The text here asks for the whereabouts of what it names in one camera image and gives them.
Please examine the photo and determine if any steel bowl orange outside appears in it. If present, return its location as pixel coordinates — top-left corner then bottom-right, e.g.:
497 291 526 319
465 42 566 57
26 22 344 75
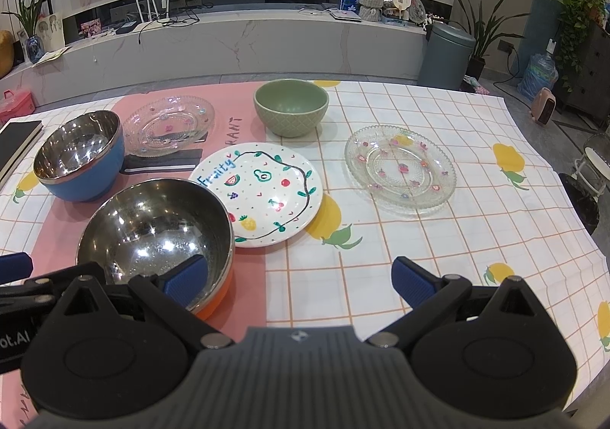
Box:
77 178 235 320

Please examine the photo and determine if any clear glass plate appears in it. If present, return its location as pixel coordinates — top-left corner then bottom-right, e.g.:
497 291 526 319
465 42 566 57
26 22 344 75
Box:
123 95 215 157
344 124 457 213

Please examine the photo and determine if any white fruity painted plate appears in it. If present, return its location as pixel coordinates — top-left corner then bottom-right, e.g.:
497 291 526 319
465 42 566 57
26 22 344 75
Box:
189 142 324 248

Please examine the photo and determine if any green ceramic bowl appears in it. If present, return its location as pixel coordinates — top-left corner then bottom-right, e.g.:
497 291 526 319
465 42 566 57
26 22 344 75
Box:
253 79 330 138

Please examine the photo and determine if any checkered lemon tablecloth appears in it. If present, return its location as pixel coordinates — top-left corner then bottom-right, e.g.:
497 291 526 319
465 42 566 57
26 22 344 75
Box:
0 80 610 429

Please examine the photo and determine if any black notebook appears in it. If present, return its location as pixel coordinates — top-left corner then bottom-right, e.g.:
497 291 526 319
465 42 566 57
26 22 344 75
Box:
0 120 43 187

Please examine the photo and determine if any steel bowl blue outside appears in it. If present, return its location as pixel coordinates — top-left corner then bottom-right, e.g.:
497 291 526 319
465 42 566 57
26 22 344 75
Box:
33 110 125 203

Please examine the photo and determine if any pink storage box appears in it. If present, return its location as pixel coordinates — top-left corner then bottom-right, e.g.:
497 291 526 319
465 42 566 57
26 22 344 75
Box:
0 89 35 126

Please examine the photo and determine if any potted plant in blue vase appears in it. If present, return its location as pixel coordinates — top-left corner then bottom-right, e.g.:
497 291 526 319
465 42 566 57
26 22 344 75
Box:
3 0 45 64

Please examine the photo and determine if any pink space heater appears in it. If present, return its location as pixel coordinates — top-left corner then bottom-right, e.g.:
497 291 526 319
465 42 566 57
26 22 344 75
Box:
530 87 556 125

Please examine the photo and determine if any golden vase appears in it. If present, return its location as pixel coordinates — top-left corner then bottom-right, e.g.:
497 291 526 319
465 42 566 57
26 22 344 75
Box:
0 31 14 78

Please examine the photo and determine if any grey-green trash bin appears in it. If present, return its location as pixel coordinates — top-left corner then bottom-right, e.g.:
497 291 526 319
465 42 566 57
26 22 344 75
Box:
418 22 475 90

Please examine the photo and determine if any water jug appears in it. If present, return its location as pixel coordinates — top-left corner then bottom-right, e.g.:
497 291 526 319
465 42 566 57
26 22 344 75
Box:
517 52 558 101

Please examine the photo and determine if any tall potted plant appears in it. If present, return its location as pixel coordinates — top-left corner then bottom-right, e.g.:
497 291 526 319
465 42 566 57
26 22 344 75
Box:
449 0 528 79

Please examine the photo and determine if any white tv console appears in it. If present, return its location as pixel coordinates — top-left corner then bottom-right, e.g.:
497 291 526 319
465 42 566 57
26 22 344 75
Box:
1 9 426 105

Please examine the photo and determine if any white wifi router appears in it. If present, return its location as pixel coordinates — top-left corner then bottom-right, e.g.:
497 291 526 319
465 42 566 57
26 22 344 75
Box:
135 0 172 24

